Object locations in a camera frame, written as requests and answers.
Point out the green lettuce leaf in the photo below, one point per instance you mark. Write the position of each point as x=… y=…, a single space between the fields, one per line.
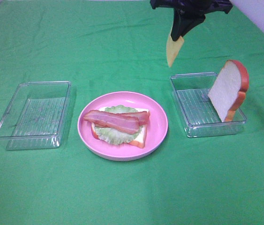
x=117 y=137

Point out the right clear plastic tray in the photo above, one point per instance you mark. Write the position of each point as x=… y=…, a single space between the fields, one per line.
x=197 y=114

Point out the bacon strip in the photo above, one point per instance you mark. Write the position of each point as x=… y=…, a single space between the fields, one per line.
x=125 y=124
x=143 y=117

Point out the left clear plastic tray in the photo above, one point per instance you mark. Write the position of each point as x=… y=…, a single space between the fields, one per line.
x=36 y=116

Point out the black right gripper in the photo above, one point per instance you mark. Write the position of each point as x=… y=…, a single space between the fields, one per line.
x=192 y=8

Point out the yellow cheese slice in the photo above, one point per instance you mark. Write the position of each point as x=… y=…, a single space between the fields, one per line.
x=173 y=48

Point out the toast bread slice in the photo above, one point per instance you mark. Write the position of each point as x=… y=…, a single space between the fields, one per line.
x=141 y=138
x=229 y=89

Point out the green table cloth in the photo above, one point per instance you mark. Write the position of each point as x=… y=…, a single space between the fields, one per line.
x=106 y=46

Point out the clear plastic tray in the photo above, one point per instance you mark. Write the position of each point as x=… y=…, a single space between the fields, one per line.
x=197 y=114
x=36 y=116

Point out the pink round plate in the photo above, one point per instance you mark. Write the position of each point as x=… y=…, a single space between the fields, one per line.
x=156 y=130

